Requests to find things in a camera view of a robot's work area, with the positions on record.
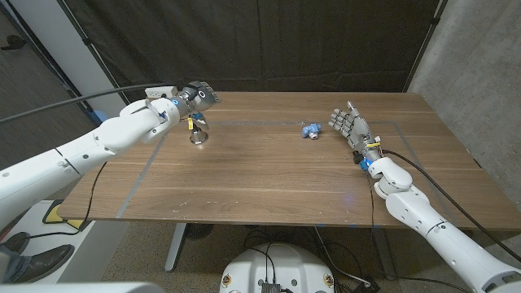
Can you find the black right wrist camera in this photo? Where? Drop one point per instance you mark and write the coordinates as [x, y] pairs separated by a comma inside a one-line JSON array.
[[360, 158]]

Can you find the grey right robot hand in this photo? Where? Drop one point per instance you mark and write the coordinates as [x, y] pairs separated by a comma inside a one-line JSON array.
[[358, 130]]

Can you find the small blue toy camera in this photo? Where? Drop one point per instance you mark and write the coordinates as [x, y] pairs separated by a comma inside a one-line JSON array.
[[311, 131]]

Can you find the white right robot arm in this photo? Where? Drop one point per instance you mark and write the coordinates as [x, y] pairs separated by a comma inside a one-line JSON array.
[[415, 207]]

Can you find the white robot torso base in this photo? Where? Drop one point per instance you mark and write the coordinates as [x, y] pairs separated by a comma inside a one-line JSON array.
[[277, 268]]

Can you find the white floor platform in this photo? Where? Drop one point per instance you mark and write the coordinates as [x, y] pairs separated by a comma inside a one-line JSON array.
[[102, 252]]

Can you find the yellow and black floor pedal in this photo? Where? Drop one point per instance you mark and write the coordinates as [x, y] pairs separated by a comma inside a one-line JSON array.
[[53, 215]]

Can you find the black backdrop stand pole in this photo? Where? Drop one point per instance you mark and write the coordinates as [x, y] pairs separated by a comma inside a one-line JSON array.
[[435, 19], [86, 41]]

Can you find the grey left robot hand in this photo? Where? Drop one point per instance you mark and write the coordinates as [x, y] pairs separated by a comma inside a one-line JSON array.
[[202, 95]]

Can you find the grey tape outline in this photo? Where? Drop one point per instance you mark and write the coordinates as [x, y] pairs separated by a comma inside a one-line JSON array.
[[264, 122]]

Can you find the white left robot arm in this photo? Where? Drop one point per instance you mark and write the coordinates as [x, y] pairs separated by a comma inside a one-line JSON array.
[[81, 150]]

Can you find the white power strip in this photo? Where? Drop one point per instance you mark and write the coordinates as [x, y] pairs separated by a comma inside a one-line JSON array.
[[156, 93]]

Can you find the grey table leg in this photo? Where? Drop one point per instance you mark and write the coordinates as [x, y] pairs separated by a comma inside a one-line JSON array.
[[175, 248], [382, 252]]

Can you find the dark leather shoe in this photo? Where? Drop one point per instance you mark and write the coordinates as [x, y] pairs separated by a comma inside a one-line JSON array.
[[16, 242], [45, 262]]

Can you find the black box on torso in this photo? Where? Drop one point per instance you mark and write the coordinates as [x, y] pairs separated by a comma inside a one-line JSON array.
[[270, 287]]

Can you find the black round floor foot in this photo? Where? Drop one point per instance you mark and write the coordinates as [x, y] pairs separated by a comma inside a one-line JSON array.
[[197, 231]]

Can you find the black floor power adapter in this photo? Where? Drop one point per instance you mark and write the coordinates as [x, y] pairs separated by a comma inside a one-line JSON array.
[[366, 286]]

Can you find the blue jeans leg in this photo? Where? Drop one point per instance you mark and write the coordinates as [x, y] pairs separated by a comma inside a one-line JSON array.
[[8, 268]]

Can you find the black backdrop curtain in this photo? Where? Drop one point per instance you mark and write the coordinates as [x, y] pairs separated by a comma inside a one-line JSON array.
[[244, 40]]

